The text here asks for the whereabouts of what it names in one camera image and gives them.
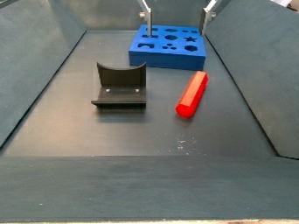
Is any blue foam shape board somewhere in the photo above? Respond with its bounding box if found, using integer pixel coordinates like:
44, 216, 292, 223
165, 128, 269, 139
128, 24, 205, 71

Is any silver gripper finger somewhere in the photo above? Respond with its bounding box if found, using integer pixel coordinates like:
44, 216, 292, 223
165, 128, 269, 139
200, 0, 218, 33
136, 0, 152, 37

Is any black curved stand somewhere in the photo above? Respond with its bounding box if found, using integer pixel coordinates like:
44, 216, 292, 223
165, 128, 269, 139
90, 64, 146, 107

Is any red hexagonal bar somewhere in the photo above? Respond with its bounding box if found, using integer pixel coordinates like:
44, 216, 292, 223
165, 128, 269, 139
174, 71, 208, 118

